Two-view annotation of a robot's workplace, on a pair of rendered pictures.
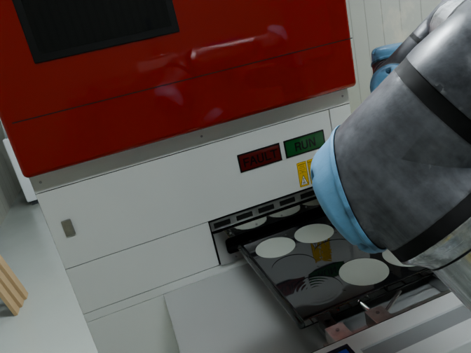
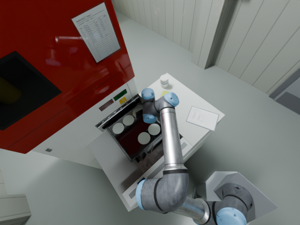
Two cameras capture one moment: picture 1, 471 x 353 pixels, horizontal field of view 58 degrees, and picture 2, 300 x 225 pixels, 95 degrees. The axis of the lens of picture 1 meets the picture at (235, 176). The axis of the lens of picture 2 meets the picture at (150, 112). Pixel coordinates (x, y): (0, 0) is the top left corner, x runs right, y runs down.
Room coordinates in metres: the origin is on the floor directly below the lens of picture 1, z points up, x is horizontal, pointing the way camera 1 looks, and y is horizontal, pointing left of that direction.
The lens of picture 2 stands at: (0.37, -0.22, 1.94)
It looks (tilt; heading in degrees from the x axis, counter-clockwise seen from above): 61 degrees down; 347
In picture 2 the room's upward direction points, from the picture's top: 15 degrees counter-clockwise
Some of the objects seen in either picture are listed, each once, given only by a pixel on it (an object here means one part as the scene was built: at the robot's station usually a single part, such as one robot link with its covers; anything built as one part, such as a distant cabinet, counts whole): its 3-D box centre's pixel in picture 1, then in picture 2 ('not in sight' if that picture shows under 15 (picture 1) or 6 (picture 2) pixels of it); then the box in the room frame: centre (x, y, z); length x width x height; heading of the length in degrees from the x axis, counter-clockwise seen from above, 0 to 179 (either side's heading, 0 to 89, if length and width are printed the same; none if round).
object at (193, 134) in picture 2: not in sight; (177, 108); (0.85, -0.58, 0.89); 0.62 x 0.35 x 0.14; 14
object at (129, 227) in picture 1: (219, 199); (96, 119); (1.03, 0.05, 1.02); 0.81 x 0.03 x 0.40; 104
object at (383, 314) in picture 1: (387, 326); (151, 158); (0.58, -0.19, 0.89); 0.08 x 0.03 x 0.03; 14
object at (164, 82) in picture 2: not in sight; (164, 81); (1.08, -0.59, 1.01); 0.07 x 0.07 x 0.10
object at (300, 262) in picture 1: (336, 251); (135, 128); (0.86, -0.19, 0.90); 0.34 x 0.34 x 0.01; 14
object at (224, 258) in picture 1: (291, 223); (120, 114); (1.06, -0.12, 0.89); 0.44 x 0.02 x 0.10; 104
